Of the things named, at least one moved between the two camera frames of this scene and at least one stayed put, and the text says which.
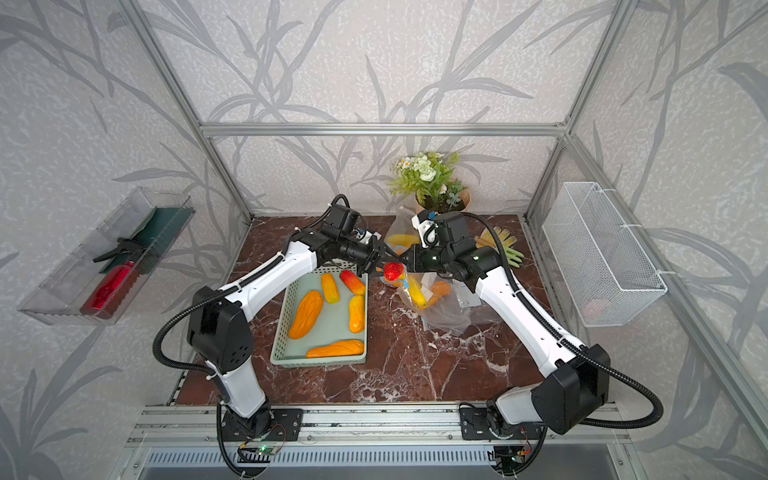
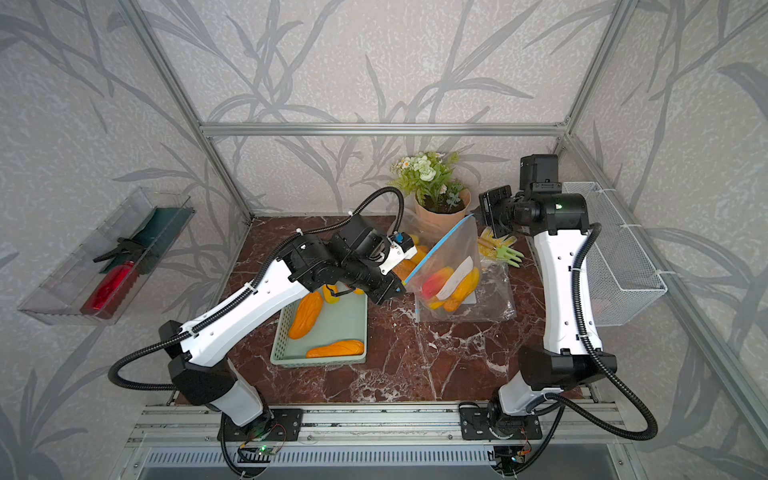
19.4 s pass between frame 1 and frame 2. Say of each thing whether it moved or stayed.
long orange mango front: stayed
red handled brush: stayed
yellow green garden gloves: stayed
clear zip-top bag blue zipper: moved
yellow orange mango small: stayed
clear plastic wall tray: stayed
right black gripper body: moved
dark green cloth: stayed
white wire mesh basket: stayed
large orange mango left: stayed
